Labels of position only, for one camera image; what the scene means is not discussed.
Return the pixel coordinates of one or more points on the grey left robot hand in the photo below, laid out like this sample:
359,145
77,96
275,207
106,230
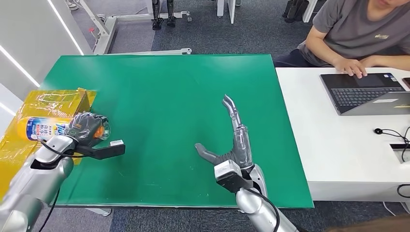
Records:
85,129

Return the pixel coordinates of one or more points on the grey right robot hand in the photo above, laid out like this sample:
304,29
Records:
241,147

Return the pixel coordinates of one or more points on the person's left hand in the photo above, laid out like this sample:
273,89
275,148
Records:
371,61

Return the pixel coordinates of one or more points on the person's right hand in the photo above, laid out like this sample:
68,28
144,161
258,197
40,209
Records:
350,67

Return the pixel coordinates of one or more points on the orange liquid plastic bottle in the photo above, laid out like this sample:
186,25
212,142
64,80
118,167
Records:
41,128

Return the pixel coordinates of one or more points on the person's right forearm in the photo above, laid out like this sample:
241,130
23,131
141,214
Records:
319,47

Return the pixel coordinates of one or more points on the person's left forearm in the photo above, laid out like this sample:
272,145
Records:
395,62

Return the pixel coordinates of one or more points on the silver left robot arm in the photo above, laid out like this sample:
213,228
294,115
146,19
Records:
38,179

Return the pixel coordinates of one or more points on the dark grey laptop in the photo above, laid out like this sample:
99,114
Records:
362,95

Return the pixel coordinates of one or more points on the person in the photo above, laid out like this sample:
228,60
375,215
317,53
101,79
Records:
349,28

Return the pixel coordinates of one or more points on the dark smartphone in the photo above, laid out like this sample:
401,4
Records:
407,82

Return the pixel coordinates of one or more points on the yellow taped cardboard box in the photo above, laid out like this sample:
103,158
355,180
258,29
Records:
48,102

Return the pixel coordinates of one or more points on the white slanted table leg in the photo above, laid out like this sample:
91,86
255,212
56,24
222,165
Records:
309,10

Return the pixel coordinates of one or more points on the black equipment pile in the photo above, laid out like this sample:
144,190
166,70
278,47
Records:
295,10

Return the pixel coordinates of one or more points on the white desk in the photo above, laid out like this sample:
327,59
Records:
336,153

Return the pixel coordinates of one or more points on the green table mat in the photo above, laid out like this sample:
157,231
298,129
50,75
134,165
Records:
166,96

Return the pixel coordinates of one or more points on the white shoe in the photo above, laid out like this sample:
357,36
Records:
72,4

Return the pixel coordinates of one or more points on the white furniture leg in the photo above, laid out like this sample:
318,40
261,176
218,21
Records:
231,11

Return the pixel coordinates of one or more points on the black robot legs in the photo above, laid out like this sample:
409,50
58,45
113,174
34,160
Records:
156,18

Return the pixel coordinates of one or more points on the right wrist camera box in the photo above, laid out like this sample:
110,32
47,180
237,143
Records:
229,174

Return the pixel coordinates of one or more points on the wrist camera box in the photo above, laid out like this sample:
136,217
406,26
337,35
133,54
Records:
229,174
109,149

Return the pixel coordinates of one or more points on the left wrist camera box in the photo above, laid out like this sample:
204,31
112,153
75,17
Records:
109,149

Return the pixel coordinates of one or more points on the white metal stand frame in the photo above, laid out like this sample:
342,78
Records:
106,28

